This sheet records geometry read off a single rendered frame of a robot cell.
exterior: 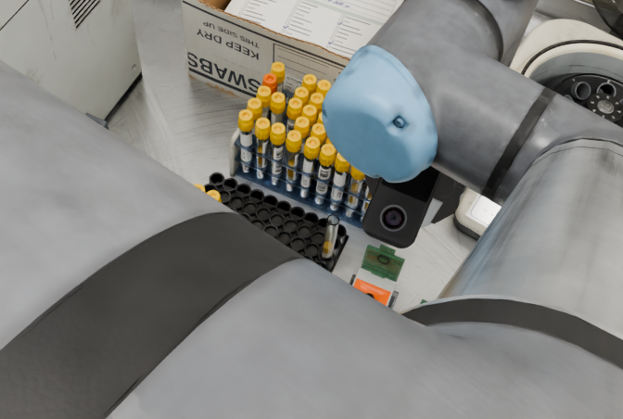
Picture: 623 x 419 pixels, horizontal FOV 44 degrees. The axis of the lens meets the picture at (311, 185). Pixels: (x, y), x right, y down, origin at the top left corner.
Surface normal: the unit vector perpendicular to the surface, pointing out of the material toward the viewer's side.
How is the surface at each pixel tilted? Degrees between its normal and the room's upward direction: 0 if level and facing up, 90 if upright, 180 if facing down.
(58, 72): 90
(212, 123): 0
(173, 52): 0
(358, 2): 2
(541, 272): 45
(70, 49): 90
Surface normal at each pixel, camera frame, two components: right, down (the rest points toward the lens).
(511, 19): 0.72, 0.09
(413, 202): -0.11, -0.09
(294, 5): 0.08, -0.52
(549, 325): 0.21, -0.93
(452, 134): -0.45, 0.36
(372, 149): -0.56, 0.68
